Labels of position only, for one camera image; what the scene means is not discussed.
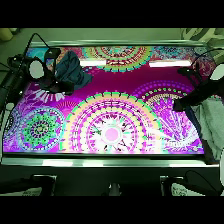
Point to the blue T-shirt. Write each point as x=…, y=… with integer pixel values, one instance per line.
x=71, y=68

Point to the light grey garment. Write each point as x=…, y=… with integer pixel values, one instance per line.
x=213, y=123

